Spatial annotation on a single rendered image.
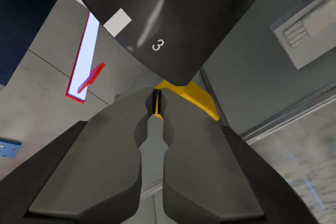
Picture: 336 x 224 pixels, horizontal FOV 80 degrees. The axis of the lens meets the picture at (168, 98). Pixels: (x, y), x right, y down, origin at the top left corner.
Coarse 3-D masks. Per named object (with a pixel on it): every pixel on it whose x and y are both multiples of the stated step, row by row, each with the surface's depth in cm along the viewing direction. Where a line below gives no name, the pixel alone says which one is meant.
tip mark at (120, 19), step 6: (120, 12) 22; (114, 18) 22; (120, 18) 22; (126, 18) 22; (108, 24) 23; (114, 24) 23; (120, 24) 23; (126, 24) 23; (108, 30) 23; (114, 30) 23; (120, 30) 23; (114, 36) 24
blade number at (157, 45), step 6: (156, 36) 23; (162, 36) 23; (150, 42) 24; (156, 42) 24; (162, 42) 23; (168, 42) 23; (150, 48) 24; (156, 48) 24; (162, 48) 24; (156, 54) 24
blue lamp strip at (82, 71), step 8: (88, 24) 38; (96, 24) 41; (88, 32) 37; (96, 32) 39; (88, 40) 35; (80, 48) 33; (88, 48) 34; (80, 56) 31; (88, 56) 33; (80, 64) 30; (88, 64) 31; (80, 72) 29; (88, 72) 30; (72, 80) 27; (80, 80) 28; (72, 88) 26; (80, 96) 26
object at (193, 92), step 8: (160, 88) 53; (176, 88) 48; (184, 88) 47; (192, 88) 51; (200, 88) 57; (184, 96) 46; (192, 96) 48; (200, 96) 52; (208, 96) 58; (200, 104) 50; (208, 104) 54; (208, 112) 52; (216, 112) 55; (216, 120) 55
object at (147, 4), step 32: (96, 0) 22; (128, 0) 21; (160, 0) 21; (192, 0) 20; (224, 0) 21; (128, 32) 23; (192, 32) 23; (224, 32) 23; (160, 64) 25; (192, 64) 25
